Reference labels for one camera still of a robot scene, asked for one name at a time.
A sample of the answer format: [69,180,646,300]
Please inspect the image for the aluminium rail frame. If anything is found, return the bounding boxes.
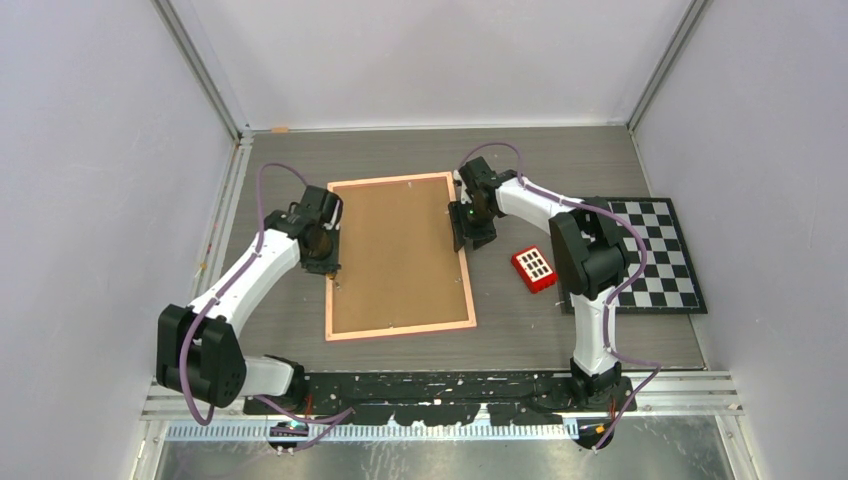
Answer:
[142,370,743,448]

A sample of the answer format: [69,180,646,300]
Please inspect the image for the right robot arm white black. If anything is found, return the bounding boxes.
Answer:
[448,157,630,411]

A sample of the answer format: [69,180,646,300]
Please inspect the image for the red white toy block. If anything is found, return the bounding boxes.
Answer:
[511,245,558,294]

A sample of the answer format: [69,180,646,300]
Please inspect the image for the black white checkerboard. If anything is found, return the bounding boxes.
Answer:
[559,196,709,315]

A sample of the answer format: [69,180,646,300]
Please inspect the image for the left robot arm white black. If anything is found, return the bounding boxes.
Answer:
[155,185,344,414]

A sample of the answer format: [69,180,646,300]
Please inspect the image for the pink picture frame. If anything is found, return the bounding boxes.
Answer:
[325,172,477,342]

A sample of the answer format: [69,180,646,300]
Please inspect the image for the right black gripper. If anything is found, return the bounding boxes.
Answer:
[448,199,497,252]

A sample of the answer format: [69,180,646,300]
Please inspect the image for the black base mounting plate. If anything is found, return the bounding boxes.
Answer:
[274,371,635,427]

